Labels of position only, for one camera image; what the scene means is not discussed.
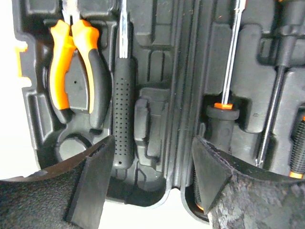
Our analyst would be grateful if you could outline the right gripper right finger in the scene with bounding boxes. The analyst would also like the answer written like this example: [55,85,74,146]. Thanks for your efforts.
[192,136,305,229]

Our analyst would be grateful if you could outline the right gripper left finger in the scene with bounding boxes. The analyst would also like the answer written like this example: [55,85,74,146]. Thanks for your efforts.
[0,136,115,229]

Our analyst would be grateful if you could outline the small precision screwdriver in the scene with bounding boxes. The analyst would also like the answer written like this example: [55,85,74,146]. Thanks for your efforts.
[289,116,305,179]

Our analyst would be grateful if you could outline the large black orange screwdriver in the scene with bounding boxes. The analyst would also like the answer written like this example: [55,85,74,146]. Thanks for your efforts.
[194,0,247,212]

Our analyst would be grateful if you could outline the small black handled hammer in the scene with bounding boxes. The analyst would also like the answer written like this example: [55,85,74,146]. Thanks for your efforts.
[112,0,136,169]

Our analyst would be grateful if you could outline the black plastic tool case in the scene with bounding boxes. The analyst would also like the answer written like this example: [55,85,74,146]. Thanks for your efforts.
[12,0,305,223]

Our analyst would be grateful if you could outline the orange handled long-nose pliers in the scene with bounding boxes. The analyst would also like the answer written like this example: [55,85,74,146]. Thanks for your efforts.
[48,0,112,129]

